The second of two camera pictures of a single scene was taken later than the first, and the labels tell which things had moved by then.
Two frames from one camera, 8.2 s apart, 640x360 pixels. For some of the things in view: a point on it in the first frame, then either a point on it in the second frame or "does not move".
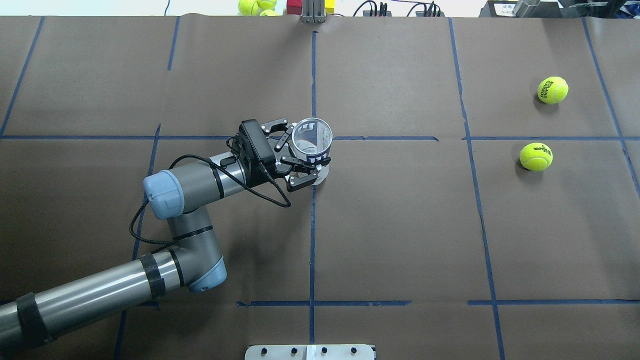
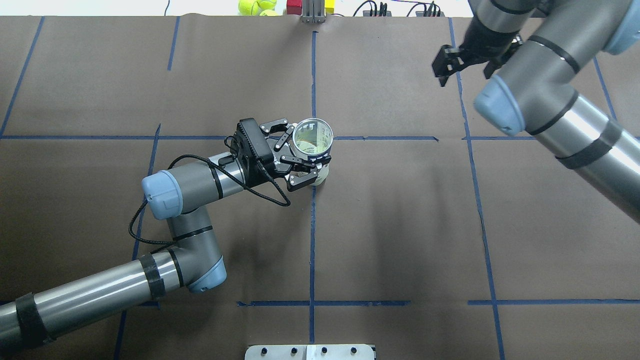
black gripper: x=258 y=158 does not move
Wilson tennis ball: x=536 y=156 -> x=307 y=148
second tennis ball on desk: x=267 y=4 does not move
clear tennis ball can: x=312 y=139 does not move
